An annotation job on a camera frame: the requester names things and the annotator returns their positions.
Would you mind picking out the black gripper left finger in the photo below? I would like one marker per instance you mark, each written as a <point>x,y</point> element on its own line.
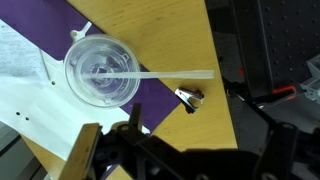
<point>83,150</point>

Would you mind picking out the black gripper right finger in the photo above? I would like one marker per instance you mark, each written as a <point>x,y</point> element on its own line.
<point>281,146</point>

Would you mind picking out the clear plastic straw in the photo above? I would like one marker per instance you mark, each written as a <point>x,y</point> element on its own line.
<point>173,74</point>

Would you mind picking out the white paper sheet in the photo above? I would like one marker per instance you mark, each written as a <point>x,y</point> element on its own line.
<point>40,110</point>

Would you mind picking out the metal staple remover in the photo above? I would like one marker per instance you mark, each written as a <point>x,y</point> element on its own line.
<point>190,98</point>

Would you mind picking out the black perforated breadboard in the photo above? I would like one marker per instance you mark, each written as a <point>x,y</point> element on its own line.
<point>286,33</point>

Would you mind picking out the aluminium rail with bracket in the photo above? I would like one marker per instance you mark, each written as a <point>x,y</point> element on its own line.
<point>311,81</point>

